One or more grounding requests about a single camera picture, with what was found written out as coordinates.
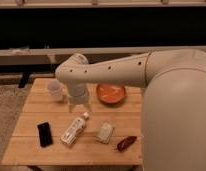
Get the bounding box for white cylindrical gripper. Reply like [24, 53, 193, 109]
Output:
[67, 83, 92, 112]

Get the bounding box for clear plastic bottle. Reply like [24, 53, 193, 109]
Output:
[60, 112, 89, 146]

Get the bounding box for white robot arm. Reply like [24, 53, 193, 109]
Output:
[55, 49, 206, 171]

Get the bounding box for translucent plastic cup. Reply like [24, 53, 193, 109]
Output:
[46, 80, 63, 102]

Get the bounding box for pale snack packet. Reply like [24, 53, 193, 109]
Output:
[96, 122, 114, 144]

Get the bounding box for wooden table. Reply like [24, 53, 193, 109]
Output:
[2, 78, 142, 166]

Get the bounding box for dark red snack wrapper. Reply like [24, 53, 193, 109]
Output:
[115, 136, 137, 152]

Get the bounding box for orange ceramic bowl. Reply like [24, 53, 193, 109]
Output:
[96, 84, 126, 104]

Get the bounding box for black smartphone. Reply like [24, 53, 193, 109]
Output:
[37, 122, 53, 147]

